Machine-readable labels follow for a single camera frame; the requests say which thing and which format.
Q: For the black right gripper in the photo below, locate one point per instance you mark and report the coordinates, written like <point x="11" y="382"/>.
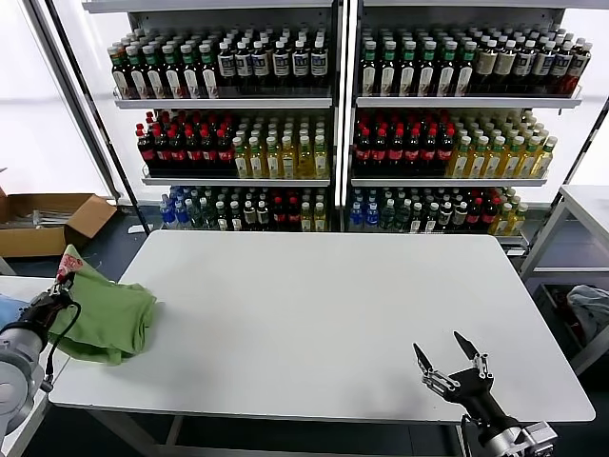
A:
<point x="476" y="395"/>

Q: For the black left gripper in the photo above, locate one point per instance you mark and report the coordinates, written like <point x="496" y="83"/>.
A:
<point x="45" y="311"/>

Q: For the light green t-shirt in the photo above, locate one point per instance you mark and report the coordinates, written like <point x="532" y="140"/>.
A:
<point x="114" y="314"/>

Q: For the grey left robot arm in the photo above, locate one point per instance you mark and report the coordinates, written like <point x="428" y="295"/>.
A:
<point x="16" y="362"/>

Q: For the blue folded cloth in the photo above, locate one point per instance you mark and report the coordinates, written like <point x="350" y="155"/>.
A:
<point x="9" y="304"/>

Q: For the open cardboard box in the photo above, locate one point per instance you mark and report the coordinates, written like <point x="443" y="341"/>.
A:
<point x="28" y="243"/>

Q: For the silver metal rods bundle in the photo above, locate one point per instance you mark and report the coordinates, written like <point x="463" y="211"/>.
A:
<point x="47" y="219"/>

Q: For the small white floor object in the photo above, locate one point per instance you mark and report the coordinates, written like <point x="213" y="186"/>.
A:
<point x="135" y="229"/>

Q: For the water bottle blue label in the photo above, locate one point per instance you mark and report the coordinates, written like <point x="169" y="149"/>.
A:
<point x="180" y="214"/>
<point x="357" y="218"/>
<point x="372" y="218"/>
<point x="166" y="214"/>

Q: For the red crumpled cloth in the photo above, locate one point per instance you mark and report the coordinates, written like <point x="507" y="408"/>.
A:
<point x="568" y="309"/>

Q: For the small dark bottle white cap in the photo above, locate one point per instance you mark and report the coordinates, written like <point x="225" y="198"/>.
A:
<point x="235" y="218"/>
<point x="249" y="216"/>
<point x="262" y="216"/>
<point x="417" y="220"/>
<point x="430" y="220"/>
<point x="445" y="218"/>
<point x="221" y="218"/>
<point x="459" y="218"/>

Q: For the clear bottle green label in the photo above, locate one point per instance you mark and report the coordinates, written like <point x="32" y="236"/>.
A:
<point x="194" y="216"/>
<point x="403" y="218"/>
<point x="387" y="218"/>
<point x="207" y="216"/>

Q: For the yellow juice bottle green label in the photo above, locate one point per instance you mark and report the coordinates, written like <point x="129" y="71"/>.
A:
<point x="305" y="164"/>
<point x="528" y="162"/>
<point x="257" y="164"/>
<point x="544" y="159"/>
<point x="288" y="164"/>
<point x="273" y="164"/>
<point x="503" y="220"/>
<point x="320" y="219"/>
<point x="320" y="164"/>
<point x="459" y="162"/>
<point x="241" y="164"/>
<point x="494" y="162"/>
<point x="517" y="220"/>
<point x="511" y="162"/>
<point x="307" y="219"/>
<point x="477" y="162"/>

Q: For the pale crumpled cloth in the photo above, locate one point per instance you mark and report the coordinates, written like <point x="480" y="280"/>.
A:
<point x="590" y="304"/>

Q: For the dark tea bottle green label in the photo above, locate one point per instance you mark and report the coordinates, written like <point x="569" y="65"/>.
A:
<point x="446" y="76"/>
<point x="172" y="78"/>
<point x="208" y="78"/>
<point x="368" y="76"/>
<point x="139" y="78"/>
<point x="155" y="78"/>
<point x="190" y="78"/>
<point x="465" y="76"/>
<point x="426" y="76"/>
<point x="407" y="76"/>
<point x="387" y="76"/>
<point x="121" y="78"/>

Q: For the grey metal shelving rack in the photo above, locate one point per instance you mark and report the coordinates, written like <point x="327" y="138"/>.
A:
<point x="457" y="101"/>
<point x="223" y="103"/>

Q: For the dark drink bottle blue label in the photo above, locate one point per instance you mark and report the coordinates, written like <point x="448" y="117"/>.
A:
<point x="300" y="63"/>
<point x="227" y="64"/>
<point x="523" y="64"/>
<point x="542" y="64"/>
<point x="280" y="63"/>
<point x="319" y="63"/>
<point x="260" y="63"/>
<point x="561" y="64"/>
<point x="243" y="64"/>

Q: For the dark drink bottle beige label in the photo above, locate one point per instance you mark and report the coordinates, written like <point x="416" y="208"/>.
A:
<point x="485" y="64"/>
<point x="504" y="64"/>

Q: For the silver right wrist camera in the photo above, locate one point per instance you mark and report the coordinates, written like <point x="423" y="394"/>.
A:
<point x="540" y="438"/>

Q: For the grey work table frame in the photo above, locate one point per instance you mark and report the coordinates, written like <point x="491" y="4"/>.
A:
<point x="174" y="431"/>

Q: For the grey black window post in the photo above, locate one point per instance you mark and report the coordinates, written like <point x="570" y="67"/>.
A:
<point x="78" y="95"/>

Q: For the grey metal frame table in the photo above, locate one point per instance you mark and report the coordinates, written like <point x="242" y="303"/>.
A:
<point x="587" y="204"/>

